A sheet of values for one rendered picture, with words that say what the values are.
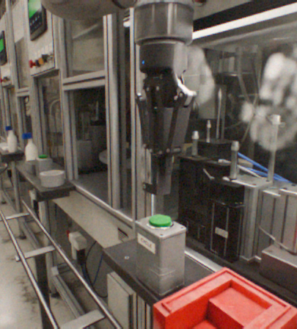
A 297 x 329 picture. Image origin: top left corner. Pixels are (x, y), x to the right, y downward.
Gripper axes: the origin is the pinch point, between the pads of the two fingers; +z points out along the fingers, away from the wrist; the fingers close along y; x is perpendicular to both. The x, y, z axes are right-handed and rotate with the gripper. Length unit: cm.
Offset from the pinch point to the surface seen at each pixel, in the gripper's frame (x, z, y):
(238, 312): -1.3, 16.9, -16.2
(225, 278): -4.3, 15.5, -11.4
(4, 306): 17, 112, 134
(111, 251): 2.3, 20.9, 14.9
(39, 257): 12, 33, 42
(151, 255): 2.8, 13.9, -1.2
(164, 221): 0.0, 8.3, -1.1
